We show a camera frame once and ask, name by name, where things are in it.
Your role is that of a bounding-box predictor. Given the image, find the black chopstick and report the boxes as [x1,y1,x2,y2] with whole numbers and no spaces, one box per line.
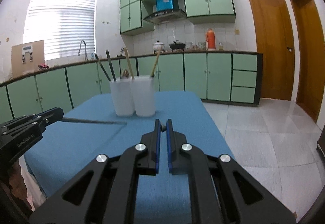
[105,49,116,82]
[94,53,111,82]

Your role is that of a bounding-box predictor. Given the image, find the wooden chopstick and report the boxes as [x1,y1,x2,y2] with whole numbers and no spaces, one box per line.
[150,49,161,78]
[123,47,134,79]

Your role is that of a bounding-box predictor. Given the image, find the green lower kitchen cabinets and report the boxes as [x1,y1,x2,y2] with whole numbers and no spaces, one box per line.
[1,52,263,122]

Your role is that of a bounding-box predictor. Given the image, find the person's left hand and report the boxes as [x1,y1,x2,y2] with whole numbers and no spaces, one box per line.
[8,160,31,209]

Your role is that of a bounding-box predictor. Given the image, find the blue table mat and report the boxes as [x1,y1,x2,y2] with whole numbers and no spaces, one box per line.
[25,91,231,223]

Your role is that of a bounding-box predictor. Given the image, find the cardboard box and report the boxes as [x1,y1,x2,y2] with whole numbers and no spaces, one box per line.
[12,40,45,78]

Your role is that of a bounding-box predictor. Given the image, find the chrome sink faucet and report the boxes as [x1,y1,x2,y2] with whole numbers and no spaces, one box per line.
[77,39,88,62]

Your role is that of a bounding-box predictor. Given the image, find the white utensil holder right cup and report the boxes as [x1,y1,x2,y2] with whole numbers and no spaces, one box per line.
[130,75,156,117]

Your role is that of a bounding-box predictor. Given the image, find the window blinds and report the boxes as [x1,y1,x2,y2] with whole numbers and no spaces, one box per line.
[23,0,97,61]

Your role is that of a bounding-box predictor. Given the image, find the small glass jar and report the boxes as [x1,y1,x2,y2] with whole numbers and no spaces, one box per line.
[219,42,224,51]

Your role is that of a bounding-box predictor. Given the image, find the orange thermos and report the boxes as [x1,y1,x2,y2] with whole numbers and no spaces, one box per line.
[206,28,216,50]

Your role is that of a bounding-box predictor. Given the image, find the black wok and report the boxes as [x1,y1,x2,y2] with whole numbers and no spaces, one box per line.
[169,41,186,52]

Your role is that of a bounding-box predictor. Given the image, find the left wooden door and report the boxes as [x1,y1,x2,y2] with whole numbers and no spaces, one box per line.
[249,0,295,101]

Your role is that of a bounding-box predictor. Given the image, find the wooden door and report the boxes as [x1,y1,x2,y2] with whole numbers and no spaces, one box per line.
[290,0,324,121]
[249,0,295,101]

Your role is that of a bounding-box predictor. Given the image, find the white cooking pot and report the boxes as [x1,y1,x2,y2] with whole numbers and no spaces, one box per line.
[153,41,165,54]

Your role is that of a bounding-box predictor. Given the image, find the right wooden door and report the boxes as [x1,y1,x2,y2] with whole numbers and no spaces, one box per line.
[290,0,324,121]

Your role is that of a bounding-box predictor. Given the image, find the black range hood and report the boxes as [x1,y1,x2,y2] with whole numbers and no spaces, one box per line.
[144,9,186,25]

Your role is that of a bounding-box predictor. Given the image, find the blue box above hood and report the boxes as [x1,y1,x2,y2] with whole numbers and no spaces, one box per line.
[156,0,179,12]

